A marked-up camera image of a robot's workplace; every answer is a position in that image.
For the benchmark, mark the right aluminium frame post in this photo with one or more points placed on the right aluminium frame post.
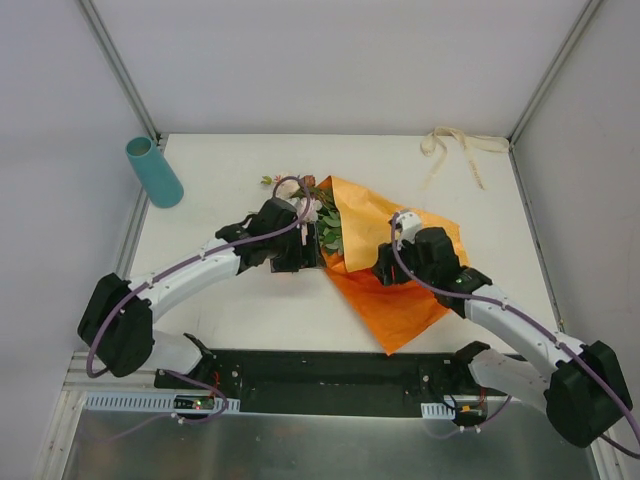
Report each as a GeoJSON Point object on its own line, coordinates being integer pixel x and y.
{"type": "Point", "coordinates": [576, 33]}

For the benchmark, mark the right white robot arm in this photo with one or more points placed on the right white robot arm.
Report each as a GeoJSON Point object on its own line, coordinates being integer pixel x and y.
{"type": "Point", "coordinates": [579, 387]}

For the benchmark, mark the orange wrapping paper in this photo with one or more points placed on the orange wrapping paper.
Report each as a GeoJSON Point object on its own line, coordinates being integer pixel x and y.
{"type": "Point", "coordinates": [391, 305]}

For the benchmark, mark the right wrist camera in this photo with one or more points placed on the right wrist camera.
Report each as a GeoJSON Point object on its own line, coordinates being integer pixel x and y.
{"type": "Point", "coordinates": [407, 225]}

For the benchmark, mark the pink artificial flower bouquet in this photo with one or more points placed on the pink artificial flower bouquet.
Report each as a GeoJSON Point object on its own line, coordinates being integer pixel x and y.
{"type": "Point", "coordinates": [323, 211]}

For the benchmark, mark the teal cylindrical vase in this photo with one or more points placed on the teal cylindrical vase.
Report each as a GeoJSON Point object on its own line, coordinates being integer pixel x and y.
{"type": "Point", "coordinates": [156, 176]}

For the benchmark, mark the right white cable duct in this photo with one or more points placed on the right white cable duct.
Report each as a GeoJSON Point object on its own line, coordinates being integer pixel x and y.
{"type": "Point", "coordinates": [437, 411]}

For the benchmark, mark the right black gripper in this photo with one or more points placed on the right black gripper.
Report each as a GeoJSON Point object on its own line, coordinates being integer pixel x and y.
{"type": "Point", "coordinates": [388, 271]}

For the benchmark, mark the left white cable duct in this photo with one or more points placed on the left white cable duct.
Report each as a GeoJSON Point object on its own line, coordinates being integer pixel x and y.
{"type": "Point", "coordinates": [159, 403]}

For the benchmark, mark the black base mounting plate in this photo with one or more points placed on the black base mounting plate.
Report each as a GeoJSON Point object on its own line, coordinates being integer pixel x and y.
{"type": "Point", "coordinates": [337, 383]}

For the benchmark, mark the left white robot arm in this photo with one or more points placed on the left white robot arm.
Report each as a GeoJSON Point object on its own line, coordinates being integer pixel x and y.
{"type": "Point", "coordinates": [118, 324]}

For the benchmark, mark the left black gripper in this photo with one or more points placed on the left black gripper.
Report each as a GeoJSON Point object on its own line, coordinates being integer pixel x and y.
{"type": "Point", "coordinates": [298, 255]}

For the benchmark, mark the white cable duct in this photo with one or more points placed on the white cable duct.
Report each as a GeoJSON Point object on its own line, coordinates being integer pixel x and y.
{"type": "Point", "coordinates": [159, 403]}
{"type": "Point", "coordinates": [437, 411]}

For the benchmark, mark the aluminium front rail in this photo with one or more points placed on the aluminium front rail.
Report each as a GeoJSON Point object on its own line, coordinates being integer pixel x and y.
{"type": "Point", "coordinates": [76, 379]}

